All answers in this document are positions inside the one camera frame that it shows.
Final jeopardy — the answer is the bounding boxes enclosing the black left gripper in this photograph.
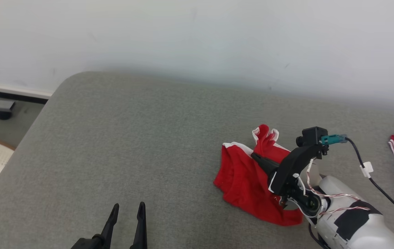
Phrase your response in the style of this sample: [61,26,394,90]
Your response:
[71,202,148,249]

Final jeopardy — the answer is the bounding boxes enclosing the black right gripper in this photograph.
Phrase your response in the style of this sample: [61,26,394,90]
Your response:
[251,144,329,218]

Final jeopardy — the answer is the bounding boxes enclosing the red shorts with white waistband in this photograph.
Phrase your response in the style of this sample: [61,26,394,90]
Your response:
[213,124,304,227]

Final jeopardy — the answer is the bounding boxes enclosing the black and white baseboard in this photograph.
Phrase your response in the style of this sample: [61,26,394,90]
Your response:
[0,82,54,105]

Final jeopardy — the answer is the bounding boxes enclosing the teal right camera connector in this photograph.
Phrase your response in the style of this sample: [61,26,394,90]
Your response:
[321,134,348,146]

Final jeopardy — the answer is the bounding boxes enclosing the twisted white red wires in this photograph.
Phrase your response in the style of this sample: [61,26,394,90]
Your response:
[292,159,371,216]

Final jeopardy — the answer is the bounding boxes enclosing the white cable clip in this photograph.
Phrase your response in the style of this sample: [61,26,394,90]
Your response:
[360,162,374,179]

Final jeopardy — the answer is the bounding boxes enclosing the black right camera cable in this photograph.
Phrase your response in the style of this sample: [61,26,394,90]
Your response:
[345,138,394,233]

